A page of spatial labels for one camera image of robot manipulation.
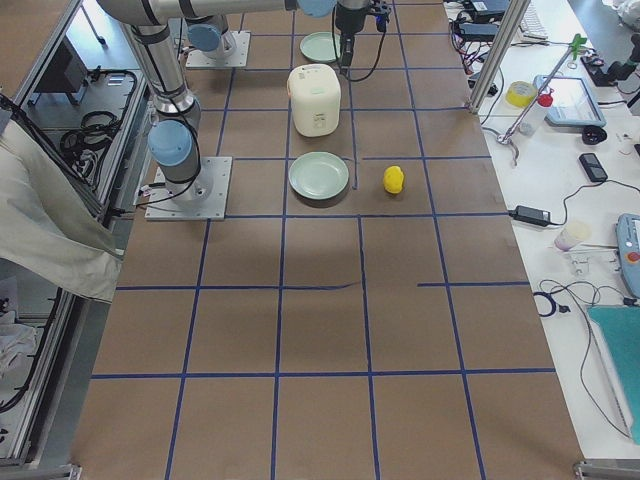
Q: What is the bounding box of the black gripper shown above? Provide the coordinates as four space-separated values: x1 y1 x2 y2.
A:
334 0 390 75

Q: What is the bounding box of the white rice cooker pink handle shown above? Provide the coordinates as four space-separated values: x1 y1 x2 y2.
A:
287 64 341 138

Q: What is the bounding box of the green plate beside arm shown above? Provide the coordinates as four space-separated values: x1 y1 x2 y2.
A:
288 152 350 200
300 31 340 64

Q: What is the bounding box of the yellow tape roll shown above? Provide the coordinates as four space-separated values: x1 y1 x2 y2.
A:
505 81 538 109

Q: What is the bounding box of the red capped bottle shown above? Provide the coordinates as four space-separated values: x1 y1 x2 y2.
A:
518 91 553 137

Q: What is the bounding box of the blue teach pendant tablet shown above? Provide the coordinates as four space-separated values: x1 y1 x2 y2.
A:
544 76 606 128

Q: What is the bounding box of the black power adapter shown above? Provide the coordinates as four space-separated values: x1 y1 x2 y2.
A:
508 205 552 227

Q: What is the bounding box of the black smartphone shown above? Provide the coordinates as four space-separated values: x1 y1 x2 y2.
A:
578 153 608 183

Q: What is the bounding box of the plastic cup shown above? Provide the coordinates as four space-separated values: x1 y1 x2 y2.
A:
554 220 591 252

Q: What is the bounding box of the beige cloth cover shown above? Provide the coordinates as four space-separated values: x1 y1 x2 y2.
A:
1 120 122 303

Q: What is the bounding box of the teal mat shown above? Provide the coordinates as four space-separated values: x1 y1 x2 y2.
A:
588 306 639 444

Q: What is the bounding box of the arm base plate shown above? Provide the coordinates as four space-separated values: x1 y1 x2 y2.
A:
186 28 251 69
145 157 232 221

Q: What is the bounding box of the aluminium frame post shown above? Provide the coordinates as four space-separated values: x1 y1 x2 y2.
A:
467 0 530 114

